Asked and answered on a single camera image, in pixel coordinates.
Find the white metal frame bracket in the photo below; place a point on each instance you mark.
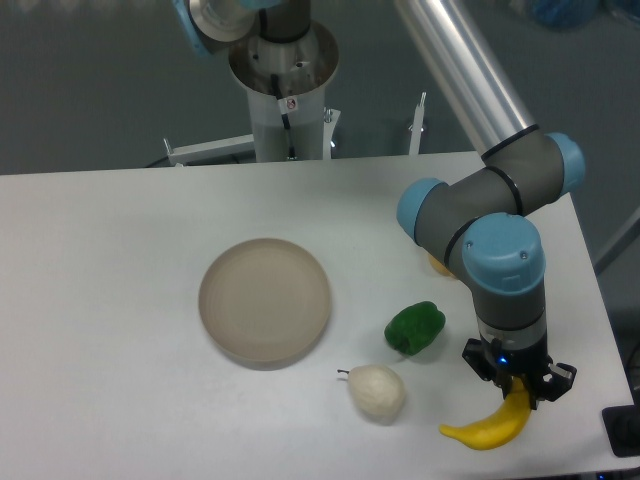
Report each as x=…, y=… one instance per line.
x=209, y=151

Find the blue plastic bag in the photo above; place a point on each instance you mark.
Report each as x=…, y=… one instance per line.
x=562, y=14

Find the green toy bell pepper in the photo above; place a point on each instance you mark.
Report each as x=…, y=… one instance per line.
x=414, y=328

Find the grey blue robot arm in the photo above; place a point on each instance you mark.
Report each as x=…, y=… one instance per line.
x=479, y=227

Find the orange toy bread roll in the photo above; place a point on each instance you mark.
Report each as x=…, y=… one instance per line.
x=439, y=267

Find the white upright frame post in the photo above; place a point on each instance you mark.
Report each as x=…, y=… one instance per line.
x=417, y=126

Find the white toy pear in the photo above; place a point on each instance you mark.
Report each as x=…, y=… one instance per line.
x=376, y=390

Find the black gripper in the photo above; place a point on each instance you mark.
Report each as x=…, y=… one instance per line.
x=491, y=361

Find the yellow toy banana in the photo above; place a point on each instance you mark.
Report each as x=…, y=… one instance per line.
x=499, y=428

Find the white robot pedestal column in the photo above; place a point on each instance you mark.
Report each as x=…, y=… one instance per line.
x=285, y=84

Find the black device at edge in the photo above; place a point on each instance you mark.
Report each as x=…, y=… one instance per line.
x=622, y=428

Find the beige round plate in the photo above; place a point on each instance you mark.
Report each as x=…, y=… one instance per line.
x=265, y=303

